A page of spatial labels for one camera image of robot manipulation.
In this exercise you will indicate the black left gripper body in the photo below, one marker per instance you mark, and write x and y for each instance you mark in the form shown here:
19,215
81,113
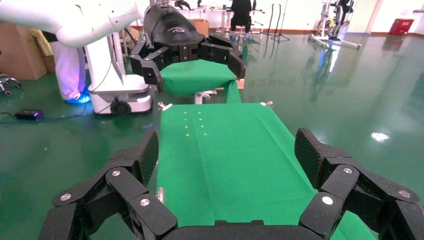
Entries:
169,30

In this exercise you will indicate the large green table cloth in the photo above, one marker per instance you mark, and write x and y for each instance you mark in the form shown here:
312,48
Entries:
232,165

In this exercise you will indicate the silver binder clip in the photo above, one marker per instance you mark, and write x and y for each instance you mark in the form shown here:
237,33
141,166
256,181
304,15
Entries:
164,106
267,104
160,195

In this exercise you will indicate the white robot column and base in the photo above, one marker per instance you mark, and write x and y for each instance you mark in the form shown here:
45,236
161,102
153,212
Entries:
119,87

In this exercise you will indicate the small green table cloth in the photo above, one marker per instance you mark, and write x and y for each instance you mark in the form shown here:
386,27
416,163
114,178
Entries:
195,79

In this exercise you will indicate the black tripod stand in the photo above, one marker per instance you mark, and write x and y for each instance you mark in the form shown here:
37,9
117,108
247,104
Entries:
280,33

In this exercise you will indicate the small wooden block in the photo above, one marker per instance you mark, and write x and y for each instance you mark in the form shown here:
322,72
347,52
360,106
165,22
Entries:
240,84

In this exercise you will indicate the white metal frame rig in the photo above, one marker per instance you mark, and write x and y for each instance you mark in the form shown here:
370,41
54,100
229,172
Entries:
344,43

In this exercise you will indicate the red box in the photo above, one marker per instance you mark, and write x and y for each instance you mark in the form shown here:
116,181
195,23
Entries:
400,27

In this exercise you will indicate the small brown storage box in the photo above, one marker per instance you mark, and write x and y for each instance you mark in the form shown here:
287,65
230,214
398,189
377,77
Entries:
200,27

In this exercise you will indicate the black power adapter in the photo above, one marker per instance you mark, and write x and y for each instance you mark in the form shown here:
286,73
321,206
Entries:
29,114

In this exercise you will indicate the person in white trousers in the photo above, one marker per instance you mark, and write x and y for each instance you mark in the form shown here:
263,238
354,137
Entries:
68,69

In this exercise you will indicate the office chair wheel base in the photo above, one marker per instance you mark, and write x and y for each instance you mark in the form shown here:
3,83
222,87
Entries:
8,81

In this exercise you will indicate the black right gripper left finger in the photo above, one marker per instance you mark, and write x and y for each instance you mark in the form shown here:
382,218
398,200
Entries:
126,188

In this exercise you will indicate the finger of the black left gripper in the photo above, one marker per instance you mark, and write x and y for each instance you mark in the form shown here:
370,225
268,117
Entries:
225,51
149,61

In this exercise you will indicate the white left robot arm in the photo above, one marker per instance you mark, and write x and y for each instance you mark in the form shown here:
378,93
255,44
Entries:
76,23

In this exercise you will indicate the large brown cardboard box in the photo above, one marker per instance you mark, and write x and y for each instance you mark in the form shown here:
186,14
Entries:
20,53

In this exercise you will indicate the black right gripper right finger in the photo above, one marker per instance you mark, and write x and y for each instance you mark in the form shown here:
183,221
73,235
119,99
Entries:
341,185

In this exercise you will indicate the seated person in black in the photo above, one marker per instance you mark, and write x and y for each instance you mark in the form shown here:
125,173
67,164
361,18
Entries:
241,13

